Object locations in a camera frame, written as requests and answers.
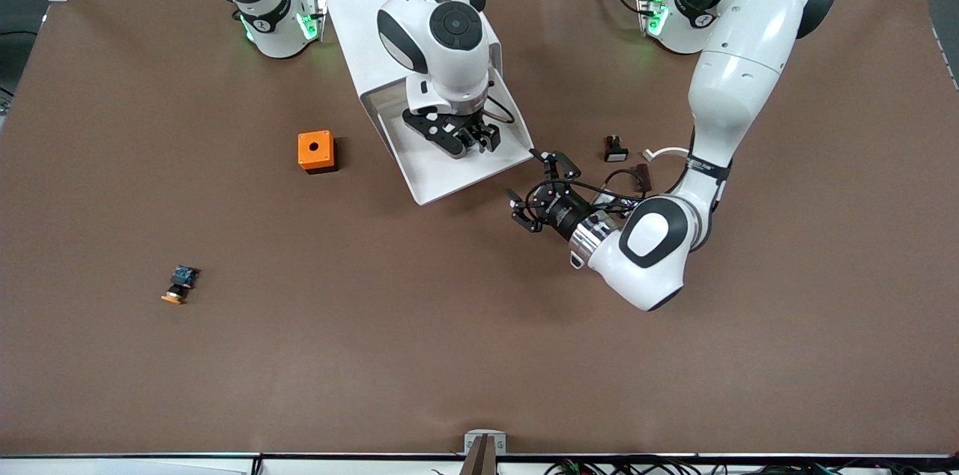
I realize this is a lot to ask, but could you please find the white plastic drawer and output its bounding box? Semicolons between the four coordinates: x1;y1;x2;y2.
372;74;536;207

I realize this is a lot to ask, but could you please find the white drawer cabinet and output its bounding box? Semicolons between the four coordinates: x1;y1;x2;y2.
314;0;503;116

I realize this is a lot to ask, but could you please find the orange button enclosure box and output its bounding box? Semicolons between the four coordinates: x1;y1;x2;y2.
297;130;339;175

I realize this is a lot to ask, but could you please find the grey metal table bracket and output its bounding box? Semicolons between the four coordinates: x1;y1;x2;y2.
464;429;507;456

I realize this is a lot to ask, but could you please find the black cable bundle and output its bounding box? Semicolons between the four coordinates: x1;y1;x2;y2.
543;456;959;475

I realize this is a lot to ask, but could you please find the yellow push button switch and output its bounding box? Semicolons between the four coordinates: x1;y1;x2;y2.
160;265;200;305

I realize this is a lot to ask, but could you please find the white table edge rail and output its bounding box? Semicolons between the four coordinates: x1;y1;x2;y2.
0;451;959;475

